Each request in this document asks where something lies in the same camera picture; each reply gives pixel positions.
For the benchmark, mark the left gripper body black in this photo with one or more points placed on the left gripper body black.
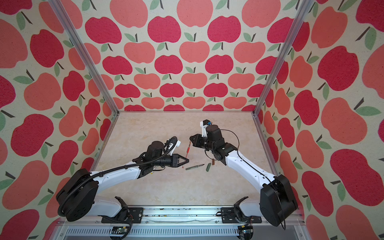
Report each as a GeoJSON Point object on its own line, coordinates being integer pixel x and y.
{"type": "Point", "coordinates": [175, 161]}

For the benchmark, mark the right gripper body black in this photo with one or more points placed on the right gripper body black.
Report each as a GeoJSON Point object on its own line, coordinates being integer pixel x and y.
{"type": "Point", "coordinates": [199, 141]}

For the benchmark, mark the red gel pen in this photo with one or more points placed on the red gel pen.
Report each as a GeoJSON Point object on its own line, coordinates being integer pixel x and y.
{"type": "Point", "coordinates": [188, 149]}

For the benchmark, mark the green pen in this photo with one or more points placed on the green pen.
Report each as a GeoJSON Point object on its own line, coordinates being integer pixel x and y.
{"type": "Point", "coordinates": [194, 167]}

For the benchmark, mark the green pen cap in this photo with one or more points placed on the green pen cap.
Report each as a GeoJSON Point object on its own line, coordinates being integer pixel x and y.
{"type": "Point", "coordinates": [208, 167]}

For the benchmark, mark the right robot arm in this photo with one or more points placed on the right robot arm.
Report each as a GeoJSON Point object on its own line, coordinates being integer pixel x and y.
{"type": "Point", "coordinates": [277, 200]}

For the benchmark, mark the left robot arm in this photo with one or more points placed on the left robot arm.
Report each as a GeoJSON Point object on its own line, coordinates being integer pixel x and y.
{"type": "Point", "coordinates": [79, 196]}

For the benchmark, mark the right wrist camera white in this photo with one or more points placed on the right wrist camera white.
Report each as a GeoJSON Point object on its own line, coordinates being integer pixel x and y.
{"type": "Point", "coordinates": [204, 124]}

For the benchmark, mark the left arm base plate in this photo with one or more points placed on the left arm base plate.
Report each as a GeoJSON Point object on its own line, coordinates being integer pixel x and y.
{"type": "Point", "coordinates": [126, 215]}

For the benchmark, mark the aluminium front rail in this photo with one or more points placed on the aluminium front rail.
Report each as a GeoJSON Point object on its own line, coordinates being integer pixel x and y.
{"type": "Point", "coordinates": [182, 223]}

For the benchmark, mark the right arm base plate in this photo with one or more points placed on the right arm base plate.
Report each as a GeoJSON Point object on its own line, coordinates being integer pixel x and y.
{"type": "Point", "coordinates": [233, 215]}

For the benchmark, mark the right aluminium frame post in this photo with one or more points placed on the right aluminium frame post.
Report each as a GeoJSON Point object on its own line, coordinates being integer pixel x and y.
{"type": "Point", "coordinates": [286, 47]}

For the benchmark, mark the aluminium frame post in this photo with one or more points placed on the aluminium frame post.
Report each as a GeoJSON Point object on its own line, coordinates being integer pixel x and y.
{"type": "Point", "coordinates": [67, 24]}
{"type": "Point", "coordinates": [286, 47]}

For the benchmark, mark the left aluminium frame post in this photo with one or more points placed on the left aluminium frame post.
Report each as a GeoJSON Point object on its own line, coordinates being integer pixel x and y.
{"type": "Point", "coordinates": [67, 24]}

